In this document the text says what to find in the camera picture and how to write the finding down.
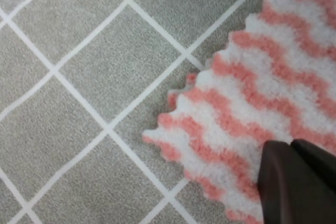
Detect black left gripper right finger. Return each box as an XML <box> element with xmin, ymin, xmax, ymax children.
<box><xmin>290</xmin><ymin>140</ymin><xmax>335</xmax><ymax>179</ymax></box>

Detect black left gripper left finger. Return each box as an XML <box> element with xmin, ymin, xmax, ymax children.
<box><xmin>257</xmin><ymin>141</ymin><xmax>335</xmax><ymax>223</ymax></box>

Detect pink white wavy towel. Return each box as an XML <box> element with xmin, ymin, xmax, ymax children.
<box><xmin>142</xmin><ymin>0</ymin><xmax>335</xmax><ymax>223</ymax></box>

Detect grey grid tablecloth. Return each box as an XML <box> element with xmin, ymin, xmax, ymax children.
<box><xmin>1</xmin><ymin>0</ymin><xmax>263</xmax><ymax>223</ymax></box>

